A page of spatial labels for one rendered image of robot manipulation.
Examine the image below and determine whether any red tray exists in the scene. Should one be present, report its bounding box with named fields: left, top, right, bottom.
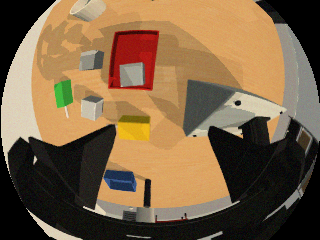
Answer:
left=108, top=29, right=160, bottom=91

